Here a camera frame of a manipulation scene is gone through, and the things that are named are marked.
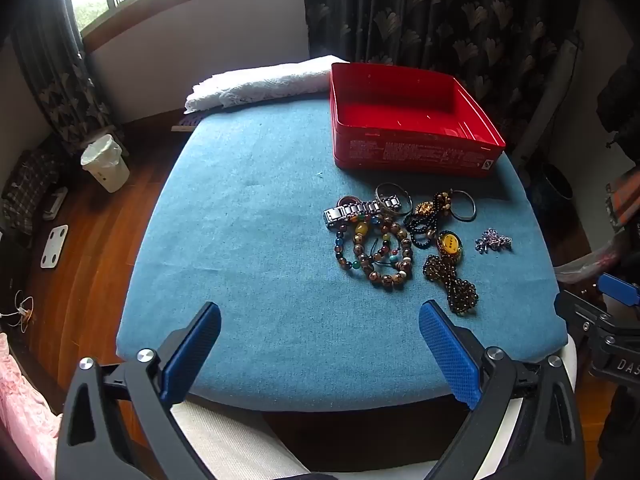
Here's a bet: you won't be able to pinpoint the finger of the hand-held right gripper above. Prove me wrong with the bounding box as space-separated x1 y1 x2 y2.
597 272 640 309
554 289 612 347

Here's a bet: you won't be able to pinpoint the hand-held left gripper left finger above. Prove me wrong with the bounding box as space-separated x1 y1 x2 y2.
54 301 222 480

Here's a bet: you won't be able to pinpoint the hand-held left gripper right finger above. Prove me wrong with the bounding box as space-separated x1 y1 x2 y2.
419 299 587 480

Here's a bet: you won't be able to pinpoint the brown bead necklace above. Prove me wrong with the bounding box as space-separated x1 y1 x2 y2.
422 254 481 316

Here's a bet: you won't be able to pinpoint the brown agate bead bracelet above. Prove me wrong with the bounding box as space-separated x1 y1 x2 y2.
367 219 415 289

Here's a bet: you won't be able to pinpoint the yellow amber pendant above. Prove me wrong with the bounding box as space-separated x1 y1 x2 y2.
436 230 464 262

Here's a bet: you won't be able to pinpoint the silver purple brooch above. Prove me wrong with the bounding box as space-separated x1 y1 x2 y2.
475 228 514 256

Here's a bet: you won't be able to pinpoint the black bead necklace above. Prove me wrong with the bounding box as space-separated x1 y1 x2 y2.
404 190 455 249

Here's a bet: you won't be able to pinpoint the multicolour dark bead bracelet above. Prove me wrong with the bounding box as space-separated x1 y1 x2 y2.
333 212 377 272

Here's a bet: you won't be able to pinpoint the thin dark bangle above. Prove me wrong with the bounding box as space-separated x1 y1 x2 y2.
449 189 477 222

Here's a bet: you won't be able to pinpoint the silver bangle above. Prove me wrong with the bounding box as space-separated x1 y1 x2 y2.
375 182 414 217

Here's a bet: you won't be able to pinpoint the silver metal watch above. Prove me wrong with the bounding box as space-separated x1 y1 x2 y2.
323 199 403 231

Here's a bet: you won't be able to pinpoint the red rectangular box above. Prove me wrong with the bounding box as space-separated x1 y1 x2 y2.
329 62 507 178

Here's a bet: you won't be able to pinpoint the clear plastic bag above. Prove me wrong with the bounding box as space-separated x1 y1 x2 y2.
552 232 631 286

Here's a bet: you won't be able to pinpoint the orange black box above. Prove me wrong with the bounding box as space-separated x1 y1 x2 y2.
605 170 640 233

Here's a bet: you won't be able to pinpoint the dark floral pot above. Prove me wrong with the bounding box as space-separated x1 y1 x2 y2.
527 162 575 216

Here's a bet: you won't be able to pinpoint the white bathroom scale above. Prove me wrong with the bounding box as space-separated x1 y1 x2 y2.
40 224 70 271

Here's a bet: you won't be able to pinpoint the pink cloth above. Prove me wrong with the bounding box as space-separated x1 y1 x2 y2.
0 332 63 480

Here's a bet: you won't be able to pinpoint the black jacket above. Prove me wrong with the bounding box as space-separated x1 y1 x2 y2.
597 50 640 161

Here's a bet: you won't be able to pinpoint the white leaning pole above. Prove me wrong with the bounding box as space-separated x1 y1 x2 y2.
510 35 583 161

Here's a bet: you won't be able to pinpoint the white trash bin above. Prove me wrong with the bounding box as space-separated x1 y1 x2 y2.
80 134 131 193

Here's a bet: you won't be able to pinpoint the white power strip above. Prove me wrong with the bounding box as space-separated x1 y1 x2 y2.
42 186 69 221

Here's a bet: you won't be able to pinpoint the plaid bag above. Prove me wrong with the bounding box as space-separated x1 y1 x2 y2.
0 147 63 236

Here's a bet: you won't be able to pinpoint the white lace cloth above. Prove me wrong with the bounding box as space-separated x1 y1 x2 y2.
184 54 346 115

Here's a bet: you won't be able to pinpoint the dark patterned side curtain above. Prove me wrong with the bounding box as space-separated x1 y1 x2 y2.
10 10 126 156

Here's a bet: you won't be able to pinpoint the dark leaf-pattern curtain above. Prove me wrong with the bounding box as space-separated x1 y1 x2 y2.
300 0 583 126

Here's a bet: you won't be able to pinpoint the floor cables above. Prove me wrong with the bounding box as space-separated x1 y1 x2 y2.
0 290 36 333

